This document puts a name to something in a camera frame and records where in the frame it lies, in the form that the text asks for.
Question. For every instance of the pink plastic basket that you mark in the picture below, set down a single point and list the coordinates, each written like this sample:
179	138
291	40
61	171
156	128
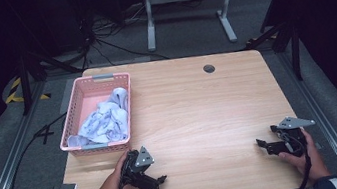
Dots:
90	104

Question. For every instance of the yellow black floor tape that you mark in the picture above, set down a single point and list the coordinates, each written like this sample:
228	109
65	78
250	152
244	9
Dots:
13	95

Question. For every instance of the person's right hand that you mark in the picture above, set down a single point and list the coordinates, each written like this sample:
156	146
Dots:
315	163

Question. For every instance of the white towel with blue print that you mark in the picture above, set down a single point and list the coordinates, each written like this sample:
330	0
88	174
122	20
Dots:
106	120

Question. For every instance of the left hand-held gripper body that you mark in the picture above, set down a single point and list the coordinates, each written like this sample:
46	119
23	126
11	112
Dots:
144	157

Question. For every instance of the grey tape piece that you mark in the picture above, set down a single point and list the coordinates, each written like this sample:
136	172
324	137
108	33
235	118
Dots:
66	188

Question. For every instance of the black metal stand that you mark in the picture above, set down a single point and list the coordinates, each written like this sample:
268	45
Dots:
295	52
24	82

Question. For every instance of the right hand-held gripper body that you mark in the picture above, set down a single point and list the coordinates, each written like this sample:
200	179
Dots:
293	143

